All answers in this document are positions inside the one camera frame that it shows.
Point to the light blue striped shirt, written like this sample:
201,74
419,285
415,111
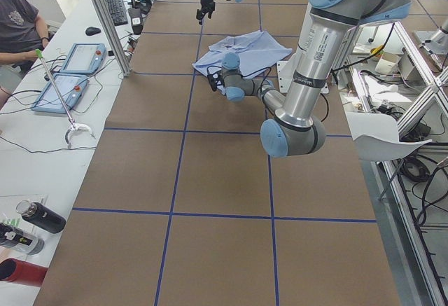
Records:
250,53

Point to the red cylinder tube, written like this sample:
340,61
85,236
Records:
22,272

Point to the seated person grey shirt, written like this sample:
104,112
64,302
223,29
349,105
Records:
23,31

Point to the upper blue teach pendant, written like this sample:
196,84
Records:
84,58

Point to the grey labelled bottle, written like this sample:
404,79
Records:
20,240

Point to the black computer mouse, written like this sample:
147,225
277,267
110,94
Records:
90,31

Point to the black water bottle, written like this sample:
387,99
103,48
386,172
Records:
41,216

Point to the aluminium frame post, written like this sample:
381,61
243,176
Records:
112,36

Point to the reacher grabber tool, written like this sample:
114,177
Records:
74,126

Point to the grey box with label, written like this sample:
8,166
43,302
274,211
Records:
136,20

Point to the lower blue teach pendant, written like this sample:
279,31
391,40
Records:
71,88

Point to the blue teach pendant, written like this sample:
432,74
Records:
84,58
71,88

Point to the black keyboard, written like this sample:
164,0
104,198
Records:
117,11

